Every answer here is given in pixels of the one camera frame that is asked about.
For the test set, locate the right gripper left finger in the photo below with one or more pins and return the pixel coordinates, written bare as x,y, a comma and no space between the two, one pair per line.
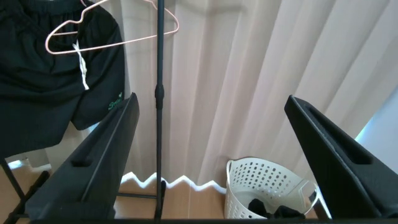
102,165

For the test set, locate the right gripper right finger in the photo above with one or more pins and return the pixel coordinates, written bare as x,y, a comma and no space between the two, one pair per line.
329,161

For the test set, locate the black garment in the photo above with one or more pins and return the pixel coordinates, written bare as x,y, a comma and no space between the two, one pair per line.
40,93
258,207

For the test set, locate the white laundry basket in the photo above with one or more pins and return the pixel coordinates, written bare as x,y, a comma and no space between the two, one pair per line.
264,177

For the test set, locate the black clothes rack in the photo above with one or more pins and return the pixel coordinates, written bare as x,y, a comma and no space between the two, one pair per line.
160,93

